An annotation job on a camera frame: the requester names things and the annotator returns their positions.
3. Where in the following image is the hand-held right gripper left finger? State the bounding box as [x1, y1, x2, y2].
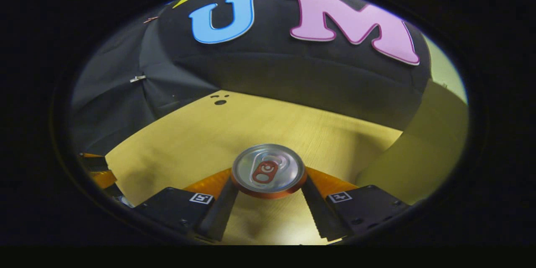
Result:
[134, 167, 239, 242]

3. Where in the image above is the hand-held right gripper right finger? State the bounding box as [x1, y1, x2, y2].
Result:
[301, 167, 410, 242]

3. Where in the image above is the orange pop can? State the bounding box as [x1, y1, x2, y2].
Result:
[231, 144, 307, 199]

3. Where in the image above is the cream desktop garbage bin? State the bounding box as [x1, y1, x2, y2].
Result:
[356, 36, 469, 206]

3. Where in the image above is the wooden desktop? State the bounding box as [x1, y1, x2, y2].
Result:
[105, 90, 403, 245]

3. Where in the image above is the black backdrop cloth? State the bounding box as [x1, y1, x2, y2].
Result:
[71, 0, 432, 155]

